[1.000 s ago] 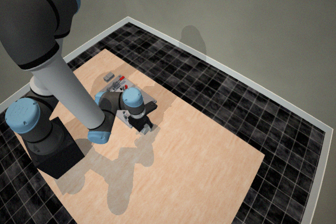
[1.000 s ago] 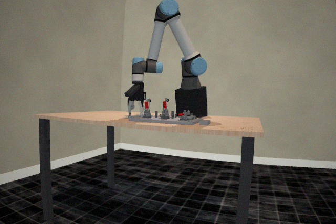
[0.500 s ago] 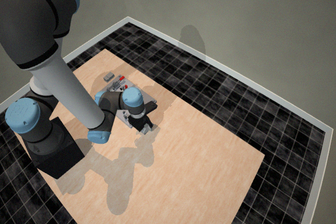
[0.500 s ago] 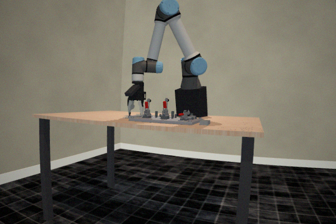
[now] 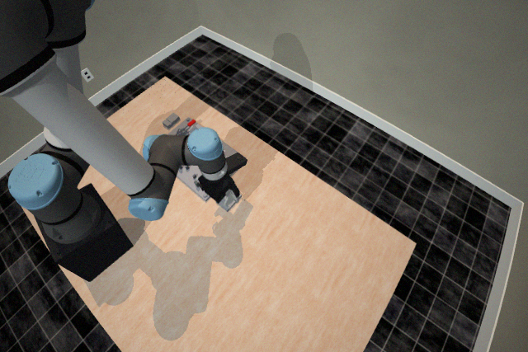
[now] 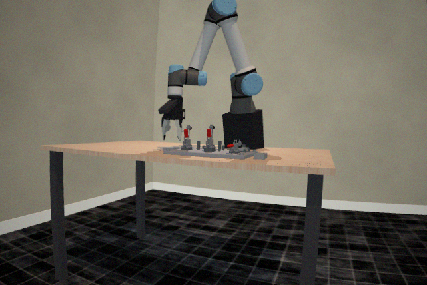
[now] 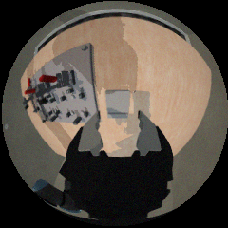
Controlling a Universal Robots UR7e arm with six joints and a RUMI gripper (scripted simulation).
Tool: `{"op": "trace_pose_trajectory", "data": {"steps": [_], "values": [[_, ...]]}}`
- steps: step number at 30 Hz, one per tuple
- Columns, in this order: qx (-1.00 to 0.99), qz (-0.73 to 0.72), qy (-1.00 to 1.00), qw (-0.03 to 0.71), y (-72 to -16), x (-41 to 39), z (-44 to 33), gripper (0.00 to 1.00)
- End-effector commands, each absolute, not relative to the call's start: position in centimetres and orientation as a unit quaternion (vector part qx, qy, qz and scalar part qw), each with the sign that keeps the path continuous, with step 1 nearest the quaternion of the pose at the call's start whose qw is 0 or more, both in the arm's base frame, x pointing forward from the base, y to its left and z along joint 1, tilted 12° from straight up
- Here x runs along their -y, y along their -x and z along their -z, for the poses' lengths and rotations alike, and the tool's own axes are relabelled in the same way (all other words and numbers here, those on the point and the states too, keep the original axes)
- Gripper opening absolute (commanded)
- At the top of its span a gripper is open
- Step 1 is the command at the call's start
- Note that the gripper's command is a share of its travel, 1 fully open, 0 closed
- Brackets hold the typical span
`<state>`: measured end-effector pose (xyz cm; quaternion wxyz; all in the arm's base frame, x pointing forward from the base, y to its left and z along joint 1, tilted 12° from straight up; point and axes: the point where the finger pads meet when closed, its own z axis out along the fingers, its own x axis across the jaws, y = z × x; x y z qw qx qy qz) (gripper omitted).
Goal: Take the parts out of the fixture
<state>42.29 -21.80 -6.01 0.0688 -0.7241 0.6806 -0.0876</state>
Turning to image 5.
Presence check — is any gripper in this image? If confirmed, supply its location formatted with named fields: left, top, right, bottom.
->
left=198, top=170, right=240, bottom=206

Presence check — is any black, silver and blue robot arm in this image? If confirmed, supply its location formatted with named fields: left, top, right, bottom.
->
left=0, top=0, right=248, bottom=244

